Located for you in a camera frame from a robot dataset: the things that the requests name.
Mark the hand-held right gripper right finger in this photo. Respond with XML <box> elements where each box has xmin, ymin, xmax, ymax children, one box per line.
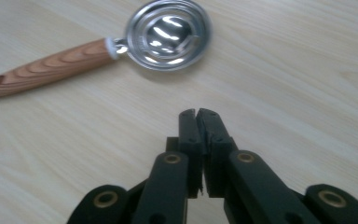
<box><xmin>196</xmin><ymin>107</ymin><xmax>239</xmax><ymax>199</ymax></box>

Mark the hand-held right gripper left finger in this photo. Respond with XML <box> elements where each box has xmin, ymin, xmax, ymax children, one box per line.
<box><xmin>165</xmin><ymin>108</ymin><xmax>205</xmax><ymax>199</ymax></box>

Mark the egg separator with wooden handle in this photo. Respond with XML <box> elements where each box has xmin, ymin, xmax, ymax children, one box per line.
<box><xmin>0</xmin><ymin>0</ymin><xmax>213</xmax><ymax>101</ymax></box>

